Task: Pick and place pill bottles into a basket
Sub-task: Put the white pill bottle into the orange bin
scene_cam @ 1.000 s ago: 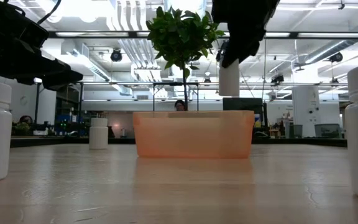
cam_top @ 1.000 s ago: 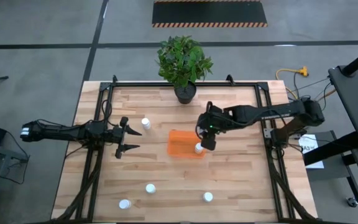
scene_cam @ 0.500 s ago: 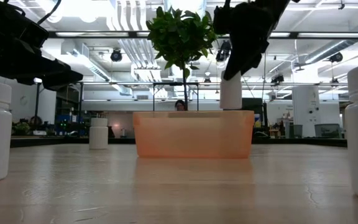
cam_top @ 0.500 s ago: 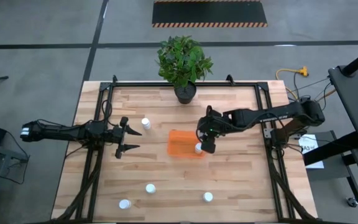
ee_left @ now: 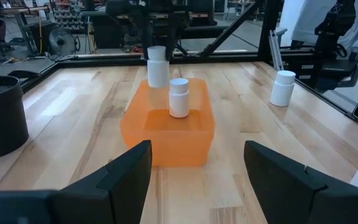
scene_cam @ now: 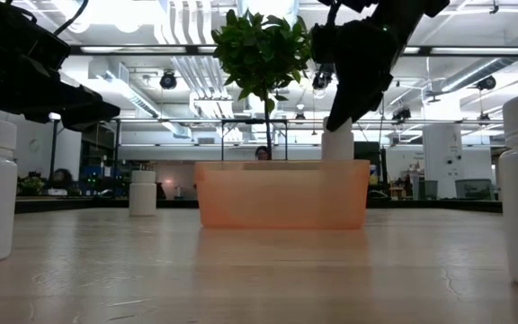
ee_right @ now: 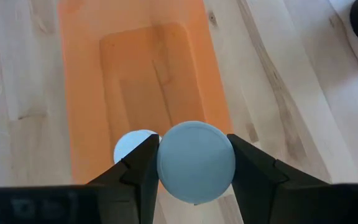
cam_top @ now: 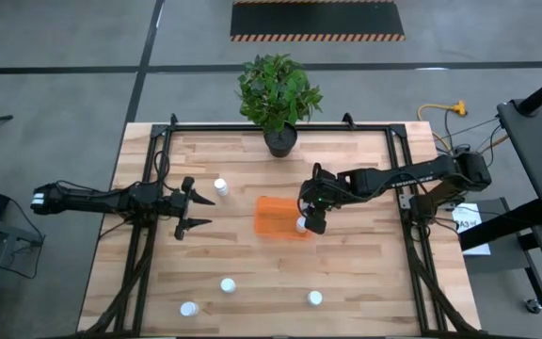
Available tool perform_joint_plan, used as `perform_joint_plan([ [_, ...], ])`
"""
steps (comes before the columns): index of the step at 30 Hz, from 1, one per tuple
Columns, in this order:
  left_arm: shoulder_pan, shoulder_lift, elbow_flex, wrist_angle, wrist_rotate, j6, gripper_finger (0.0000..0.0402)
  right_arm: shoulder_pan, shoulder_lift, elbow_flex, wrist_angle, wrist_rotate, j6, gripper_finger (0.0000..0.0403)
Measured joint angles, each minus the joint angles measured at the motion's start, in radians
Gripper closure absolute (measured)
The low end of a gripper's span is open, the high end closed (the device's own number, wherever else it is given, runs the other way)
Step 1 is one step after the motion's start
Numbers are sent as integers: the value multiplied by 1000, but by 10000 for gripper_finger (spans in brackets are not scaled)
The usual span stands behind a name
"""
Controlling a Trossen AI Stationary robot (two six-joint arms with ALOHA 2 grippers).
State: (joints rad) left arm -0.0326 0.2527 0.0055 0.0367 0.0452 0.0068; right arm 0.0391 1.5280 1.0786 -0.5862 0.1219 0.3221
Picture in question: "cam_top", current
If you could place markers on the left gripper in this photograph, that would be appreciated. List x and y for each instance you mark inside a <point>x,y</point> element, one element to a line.
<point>180,205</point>

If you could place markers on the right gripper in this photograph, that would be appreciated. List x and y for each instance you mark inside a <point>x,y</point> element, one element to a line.
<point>325,190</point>

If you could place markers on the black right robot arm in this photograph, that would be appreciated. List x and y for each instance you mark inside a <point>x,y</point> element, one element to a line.
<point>393,178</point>

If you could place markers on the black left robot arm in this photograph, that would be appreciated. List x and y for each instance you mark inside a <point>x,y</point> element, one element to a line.
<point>101,200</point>

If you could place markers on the orange translucent plastic basket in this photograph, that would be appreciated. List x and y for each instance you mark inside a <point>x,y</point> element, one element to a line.
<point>273,219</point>

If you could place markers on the green plant in black pot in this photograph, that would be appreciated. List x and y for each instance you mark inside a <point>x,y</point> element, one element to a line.
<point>275,94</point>

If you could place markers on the white paper sheet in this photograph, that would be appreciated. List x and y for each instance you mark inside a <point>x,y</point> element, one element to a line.
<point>468,219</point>

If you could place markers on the black hazard-striped floor mat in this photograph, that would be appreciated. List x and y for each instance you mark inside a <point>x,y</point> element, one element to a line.
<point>318,19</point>

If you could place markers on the black stand leg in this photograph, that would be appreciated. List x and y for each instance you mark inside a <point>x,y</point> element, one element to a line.
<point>501,230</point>

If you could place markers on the grey metal cart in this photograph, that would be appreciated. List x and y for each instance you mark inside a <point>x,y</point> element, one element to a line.
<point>3,230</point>

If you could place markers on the black caster wheel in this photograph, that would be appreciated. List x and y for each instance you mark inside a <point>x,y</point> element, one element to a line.
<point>533,306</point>

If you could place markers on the black aluminium table frame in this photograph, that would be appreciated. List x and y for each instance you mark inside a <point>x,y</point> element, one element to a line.
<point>205,127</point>

